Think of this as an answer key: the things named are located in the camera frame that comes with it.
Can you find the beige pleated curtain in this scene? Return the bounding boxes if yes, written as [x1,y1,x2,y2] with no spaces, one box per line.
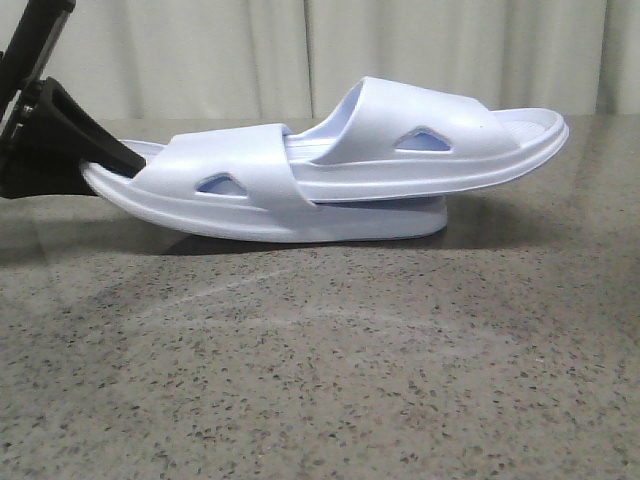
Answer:
[0,0,640,121]

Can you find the light blue slipper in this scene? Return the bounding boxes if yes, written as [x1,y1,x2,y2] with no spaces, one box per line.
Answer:
[81,124,447,243]
[284,77,569,203]

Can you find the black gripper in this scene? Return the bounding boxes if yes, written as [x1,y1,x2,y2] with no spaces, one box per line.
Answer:
[1,0,146,199]

